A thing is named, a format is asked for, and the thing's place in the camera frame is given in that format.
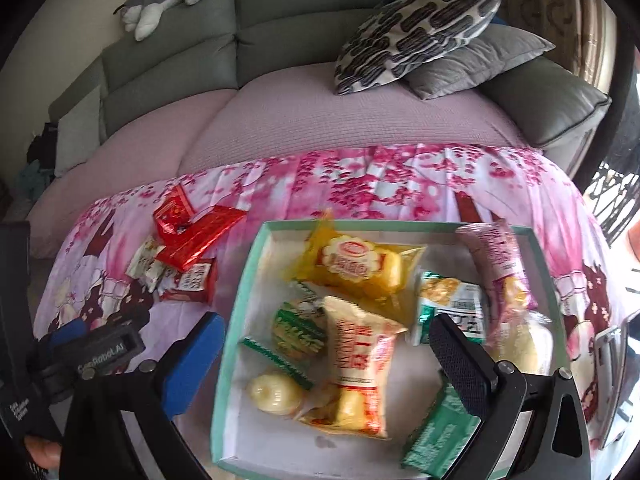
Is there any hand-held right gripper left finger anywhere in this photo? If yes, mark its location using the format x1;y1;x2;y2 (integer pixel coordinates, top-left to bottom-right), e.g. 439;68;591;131
59;311;226;480

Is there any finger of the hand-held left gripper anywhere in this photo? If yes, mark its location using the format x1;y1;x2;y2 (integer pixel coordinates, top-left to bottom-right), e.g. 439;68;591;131
47;319;93;357

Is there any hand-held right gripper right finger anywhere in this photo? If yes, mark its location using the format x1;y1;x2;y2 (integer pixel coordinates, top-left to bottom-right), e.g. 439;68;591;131
429;314;593;480

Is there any pale round bun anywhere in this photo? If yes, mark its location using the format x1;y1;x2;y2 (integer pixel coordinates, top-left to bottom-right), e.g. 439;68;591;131
492;312;555;376

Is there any pale green snack packet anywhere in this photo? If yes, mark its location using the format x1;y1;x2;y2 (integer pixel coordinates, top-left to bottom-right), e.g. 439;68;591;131
401;372;483;479

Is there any green white snack packet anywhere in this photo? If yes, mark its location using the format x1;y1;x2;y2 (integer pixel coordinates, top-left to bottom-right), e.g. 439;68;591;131
411;269;486;347

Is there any small yellow jelly cup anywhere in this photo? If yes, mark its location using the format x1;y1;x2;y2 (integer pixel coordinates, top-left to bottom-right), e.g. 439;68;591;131
248;371;304;417

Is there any beige cake packet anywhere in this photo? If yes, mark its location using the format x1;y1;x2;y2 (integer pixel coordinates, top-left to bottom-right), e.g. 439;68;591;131
297;294;410;441

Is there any teal cardboard box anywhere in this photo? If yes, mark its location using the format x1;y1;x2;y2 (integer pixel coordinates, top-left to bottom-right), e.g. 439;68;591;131
210;220;571;480

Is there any green striped cookie packet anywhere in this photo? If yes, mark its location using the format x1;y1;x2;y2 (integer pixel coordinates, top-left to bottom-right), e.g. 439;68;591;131
239;296;328;392

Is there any pink snack packet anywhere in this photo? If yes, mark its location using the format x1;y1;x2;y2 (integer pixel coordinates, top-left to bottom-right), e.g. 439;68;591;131
456;221;540;356

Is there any person's left hand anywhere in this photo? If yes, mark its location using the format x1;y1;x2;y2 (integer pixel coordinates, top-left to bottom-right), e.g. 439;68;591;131
22;434;65;470

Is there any red white packet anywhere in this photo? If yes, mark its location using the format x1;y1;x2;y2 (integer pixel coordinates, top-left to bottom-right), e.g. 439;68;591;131
159;257;219;304

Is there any small white packet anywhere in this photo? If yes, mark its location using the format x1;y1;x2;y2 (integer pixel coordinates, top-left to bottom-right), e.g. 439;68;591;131
125;235;168;293

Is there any long red packet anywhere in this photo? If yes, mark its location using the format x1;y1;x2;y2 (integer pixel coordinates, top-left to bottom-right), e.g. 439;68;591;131
156;205;247;270

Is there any small red gold packet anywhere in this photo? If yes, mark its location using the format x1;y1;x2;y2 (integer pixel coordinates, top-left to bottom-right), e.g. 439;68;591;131
152;184;197;247

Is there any yellow cake packet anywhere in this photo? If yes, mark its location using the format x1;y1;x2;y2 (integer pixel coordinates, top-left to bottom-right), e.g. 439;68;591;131
291;209;428;313

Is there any dark clothes pile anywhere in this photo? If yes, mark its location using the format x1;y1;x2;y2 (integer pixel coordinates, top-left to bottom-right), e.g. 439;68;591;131
19;121;62;193

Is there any light grey cushion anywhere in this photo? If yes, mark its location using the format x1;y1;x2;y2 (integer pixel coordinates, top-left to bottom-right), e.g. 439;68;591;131
53;84;104;178

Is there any printed blanket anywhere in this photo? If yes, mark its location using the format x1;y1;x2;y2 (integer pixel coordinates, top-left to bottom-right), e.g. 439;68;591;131
30;142;633;480

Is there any black iron railing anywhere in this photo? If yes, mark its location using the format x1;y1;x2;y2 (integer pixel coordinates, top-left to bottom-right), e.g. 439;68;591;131
582;157;633;248

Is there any pink sofa cover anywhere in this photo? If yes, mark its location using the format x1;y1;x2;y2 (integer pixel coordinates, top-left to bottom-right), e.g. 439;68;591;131
25;60;543;256

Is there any grey pillow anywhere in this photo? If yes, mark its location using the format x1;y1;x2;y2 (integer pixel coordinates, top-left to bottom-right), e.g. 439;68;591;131
406;24;557;102

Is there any black white patterned pillow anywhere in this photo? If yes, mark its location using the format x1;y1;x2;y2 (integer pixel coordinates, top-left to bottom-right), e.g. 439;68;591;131
333;0;505;97

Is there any grey white plush toy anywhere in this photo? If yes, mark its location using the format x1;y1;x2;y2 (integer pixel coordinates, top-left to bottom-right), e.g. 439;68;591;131
113;0;221;42

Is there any grey sofa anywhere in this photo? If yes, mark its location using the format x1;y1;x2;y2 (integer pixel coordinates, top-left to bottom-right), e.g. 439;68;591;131
47;0;613;181

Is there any patterned curtain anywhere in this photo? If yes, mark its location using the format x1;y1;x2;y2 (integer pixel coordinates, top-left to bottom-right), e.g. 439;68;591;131
467;0;623;96

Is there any grey metal frame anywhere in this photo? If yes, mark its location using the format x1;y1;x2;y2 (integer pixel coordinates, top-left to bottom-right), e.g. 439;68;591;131
597;307;640;453

